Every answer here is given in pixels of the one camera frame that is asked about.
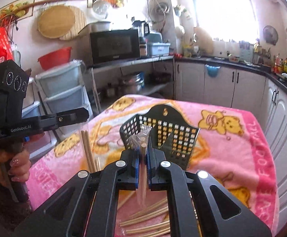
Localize white kitchen cabinets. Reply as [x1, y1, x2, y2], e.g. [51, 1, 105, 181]
[175, 61, 287, 231]

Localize person's left hand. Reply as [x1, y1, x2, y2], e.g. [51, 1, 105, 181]
[0, 149, 31, 187]

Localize plastic drawer tower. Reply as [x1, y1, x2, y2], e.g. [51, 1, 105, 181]
[22, 59, 93, 162]

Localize wrapped chopsticks pair long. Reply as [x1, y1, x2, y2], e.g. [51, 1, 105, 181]
[125, 220, 170, 236]

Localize steel pot on shelf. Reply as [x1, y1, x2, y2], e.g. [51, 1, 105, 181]
[118, 72, 144, 95]

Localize red plastic basin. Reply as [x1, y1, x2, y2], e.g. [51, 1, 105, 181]
[38, 47, 72, 71]

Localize pink cartoon blanket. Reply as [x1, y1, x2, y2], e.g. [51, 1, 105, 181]
[27, 95, 279, 236]

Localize metal shelf rack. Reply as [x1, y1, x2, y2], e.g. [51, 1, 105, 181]
[86, 56, 175, 115]

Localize black microwave oven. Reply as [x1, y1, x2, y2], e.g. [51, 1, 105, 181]
[88, 29, 140, 65]

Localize dark green utensil basket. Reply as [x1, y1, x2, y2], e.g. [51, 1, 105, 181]
[119, 104, 199, 170]

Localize round woven bamboo tray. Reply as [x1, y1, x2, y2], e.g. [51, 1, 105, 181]
[38, 5, 87, 41]

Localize blue plastic bin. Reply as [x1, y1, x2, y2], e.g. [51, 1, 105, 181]
[147, 42, 170, 57]

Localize hanging blue basket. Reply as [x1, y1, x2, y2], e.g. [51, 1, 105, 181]
[205, 64, 221, 78]

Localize wall fan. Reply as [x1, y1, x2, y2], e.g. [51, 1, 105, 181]
[263, 25, 278, 45]

